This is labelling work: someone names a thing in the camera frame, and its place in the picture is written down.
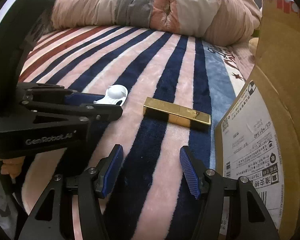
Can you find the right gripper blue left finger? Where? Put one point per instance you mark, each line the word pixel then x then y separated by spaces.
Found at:
pixel 108 170

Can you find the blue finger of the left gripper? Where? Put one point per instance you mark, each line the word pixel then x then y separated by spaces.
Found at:
pixel 77 98
pixel 101 112

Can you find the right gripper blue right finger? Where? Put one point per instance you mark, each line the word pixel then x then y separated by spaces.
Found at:
pixel 193 170

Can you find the white contact lens case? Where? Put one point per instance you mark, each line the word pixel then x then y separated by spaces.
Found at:
pixel 115 95

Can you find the gold rectangular bar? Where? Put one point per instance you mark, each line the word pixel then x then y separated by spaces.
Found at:
pixel 176 114

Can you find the grey sweater forearm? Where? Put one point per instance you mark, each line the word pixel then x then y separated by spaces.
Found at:
pixel 8 213

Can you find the person's left hand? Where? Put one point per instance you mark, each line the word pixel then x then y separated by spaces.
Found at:
pixel 12 167

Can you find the brown cardboard box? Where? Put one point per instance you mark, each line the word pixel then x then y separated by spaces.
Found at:
pixel 259 136

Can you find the striped pink navy blanket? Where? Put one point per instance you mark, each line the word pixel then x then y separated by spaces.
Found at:
pixel 150 199

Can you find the pink ribbed pillow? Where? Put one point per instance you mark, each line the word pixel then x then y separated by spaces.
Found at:
pixel 244 58

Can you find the tan plush toy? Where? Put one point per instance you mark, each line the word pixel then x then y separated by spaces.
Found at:
pixel 252 44

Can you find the rolled pink grey duvet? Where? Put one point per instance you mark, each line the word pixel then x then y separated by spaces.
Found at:
pixel 219 22

